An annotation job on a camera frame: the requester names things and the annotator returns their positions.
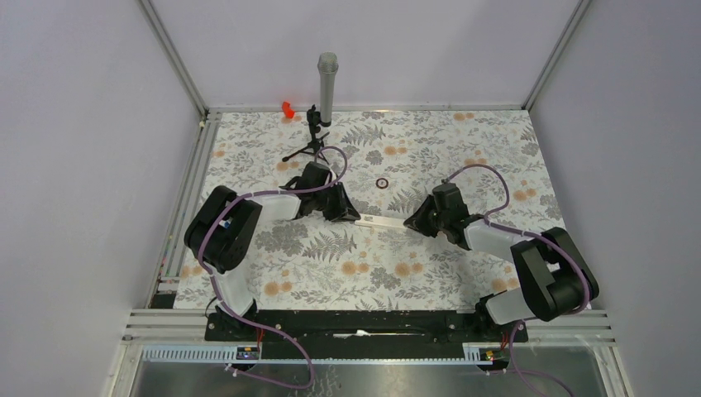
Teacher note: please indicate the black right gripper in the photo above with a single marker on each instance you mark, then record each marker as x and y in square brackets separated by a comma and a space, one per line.
[417, 222]

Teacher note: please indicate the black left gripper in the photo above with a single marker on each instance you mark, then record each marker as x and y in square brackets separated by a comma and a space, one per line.
[344, 211]

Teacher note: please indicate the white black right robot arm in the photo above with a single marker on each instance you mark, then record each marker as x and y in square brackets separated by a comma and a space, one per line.
[554, 279]

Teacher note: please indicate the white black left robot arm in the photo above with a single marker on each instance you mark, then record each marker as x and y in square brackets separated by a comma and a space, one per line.
[221, 232]

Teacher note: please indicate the brown poker chip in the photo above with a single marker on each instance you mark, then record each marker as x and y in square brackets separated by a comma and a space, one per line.
[382, 183]

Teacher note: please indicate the black microphone stand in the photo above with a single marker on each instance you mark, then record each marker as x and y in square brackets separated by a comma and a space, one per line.
[315, 143]

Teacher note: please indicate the orange plastic clip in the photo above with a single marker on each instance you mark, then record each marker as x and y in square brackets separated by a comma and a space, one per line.
[288, 110]

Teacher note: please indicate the grey microphone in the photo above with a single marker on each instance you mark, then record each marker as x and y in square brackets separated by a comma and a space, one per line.
[327, 67]

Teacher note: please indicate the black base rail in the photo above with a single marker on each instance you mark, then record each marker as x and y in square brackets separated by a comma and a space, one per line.
[360, 334]

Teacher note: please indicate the slotted grey cable duct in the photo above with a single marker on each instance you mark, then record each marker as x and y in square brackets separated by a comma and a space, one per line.
[250, 355]

